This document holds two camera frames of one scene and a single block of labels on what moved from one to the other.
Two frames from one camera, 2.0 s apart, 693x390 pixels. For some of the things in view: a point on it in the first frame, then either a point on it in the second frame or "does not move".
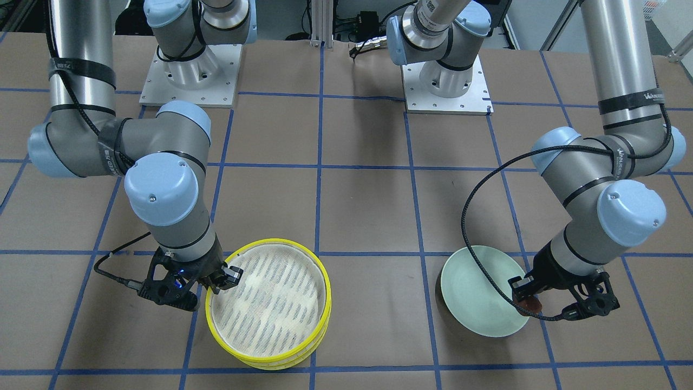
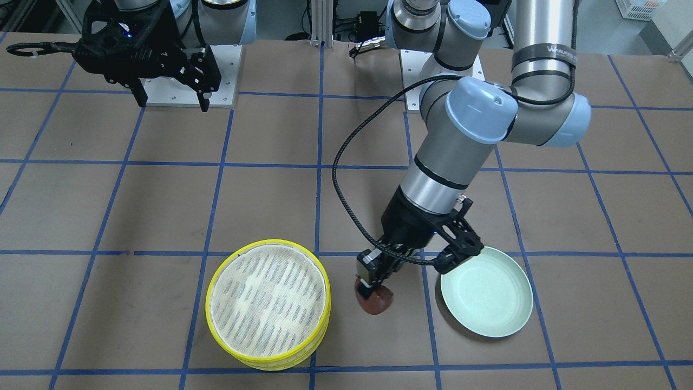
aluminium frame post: [321, 23] does not move
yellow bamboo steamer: [290, 364] does not move
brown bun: [531, 305] -> [378, 302]
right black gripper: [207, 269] -> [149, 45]
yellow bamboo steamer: [279, 311] does not move
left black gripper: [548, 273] -> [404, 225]
